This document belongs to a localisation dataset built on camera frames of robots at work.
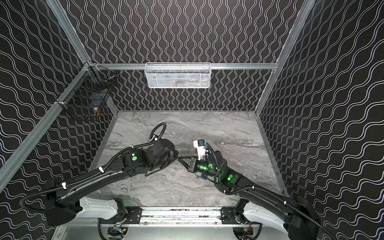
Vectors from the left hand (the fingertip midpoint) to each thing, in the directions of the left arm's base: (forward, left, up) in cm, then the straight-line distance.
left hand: (183, 154), depth 68 cm
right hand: (-2, +2, -2) cm, 3 cm away
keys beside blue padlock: (+1, -6, -26) cm, 27 cm away
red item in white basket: (+48, +10, +8) cm, 50 cm away
